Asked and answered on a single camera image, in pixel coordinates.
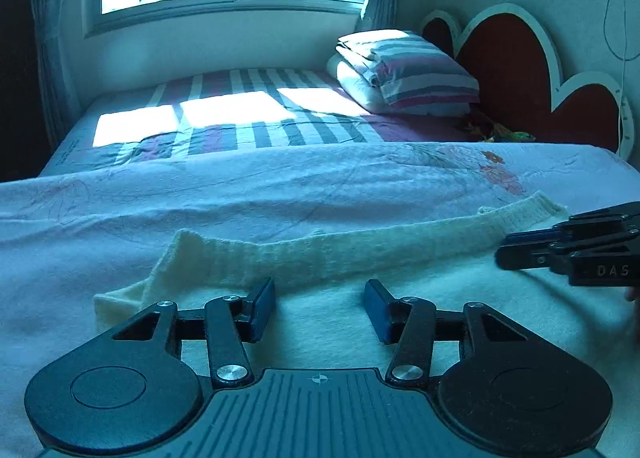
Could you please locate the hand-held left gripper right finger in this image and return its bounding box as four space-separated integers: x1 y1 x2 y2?
364 279 546 393

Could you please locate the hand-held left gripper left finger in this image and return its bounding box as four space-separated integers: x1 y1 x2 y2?
90 278 276 389

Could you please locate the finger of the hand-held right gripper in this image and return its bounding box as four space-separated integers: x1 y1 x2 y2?
505 203 640 245
495 234 640 271

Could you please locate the cream knit sweater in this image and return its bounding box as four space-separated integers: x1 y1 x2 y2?
94 192 640 439

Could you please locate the colourful crumpled cloth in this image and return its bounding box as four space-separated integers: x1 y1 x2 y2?
459 108 537 145

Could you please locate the floral bed sheet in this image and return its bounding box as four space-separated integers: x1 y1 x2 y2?
0 140 640 458

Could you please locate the red and white headboard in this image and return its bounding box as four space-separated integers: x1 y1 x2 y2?
420 2 636 157

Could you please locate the striped bed sheet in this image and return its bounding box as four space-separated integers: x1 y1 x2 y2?
37 66 482 179

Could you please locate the folded striped quilt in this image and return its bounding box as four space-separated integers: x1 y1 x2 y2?
326 29 481 117

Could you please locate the dark wooden wardrobe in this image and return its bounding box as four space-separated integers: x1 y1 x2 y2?
0 0 47 183

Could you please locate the thin hanging cable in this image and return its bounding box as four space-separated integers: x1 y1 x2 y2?
602 0 632 88

